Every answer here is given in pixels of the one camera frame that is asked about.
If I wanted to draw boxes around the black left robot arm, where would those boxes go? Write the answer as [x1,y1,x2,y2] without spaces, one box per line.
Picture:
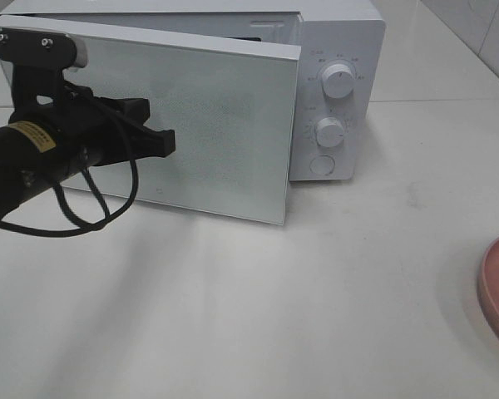
[0,66,175,238]

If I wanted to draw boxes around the white microwave oven body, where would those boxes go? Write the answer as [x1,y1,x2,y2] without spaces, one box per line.
[3,1,386,181]

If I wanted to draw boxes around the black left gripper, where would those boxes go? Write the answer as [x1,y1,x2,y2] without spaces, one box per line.
[7,66,175,166]

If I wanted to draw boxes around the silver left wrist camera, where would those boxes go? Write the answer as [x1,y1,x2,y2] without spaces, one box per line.
[0,28,88,70]

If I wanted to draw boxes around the round white door button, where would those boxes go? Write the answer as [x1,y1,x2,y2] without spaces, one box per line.
[309,155,335,176]

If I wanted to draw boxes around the white control knob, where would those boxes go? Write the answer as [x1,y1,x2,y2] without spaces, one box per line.
[315,117,345,148]
[320,60,356,99]

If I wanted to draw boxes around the white microwave door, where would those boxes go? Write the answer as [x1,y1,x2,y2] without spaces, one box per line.
[0,15,301,224]

